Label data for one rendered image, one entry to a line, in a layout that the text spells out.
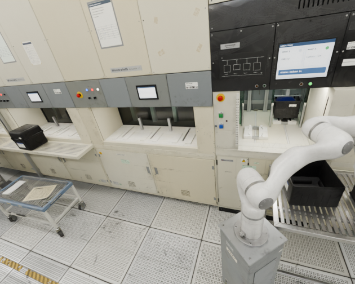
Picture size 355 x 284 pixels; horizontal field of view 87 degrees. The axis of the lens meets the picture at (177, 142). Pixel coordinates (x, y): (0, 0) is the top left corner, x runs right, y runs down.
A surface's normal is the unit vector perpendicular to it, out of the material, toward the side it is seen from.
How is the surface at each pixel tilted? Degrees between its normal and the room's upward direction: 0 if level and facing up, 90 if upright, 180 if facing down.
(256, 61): 90
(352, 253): 0
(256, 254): 0
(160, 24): 90
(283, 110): 90
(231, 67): 90
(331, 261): 0
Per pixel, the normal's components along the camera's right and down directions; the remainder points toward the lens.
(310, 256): -0.15, -0.84
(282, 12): -0.33, 0.53
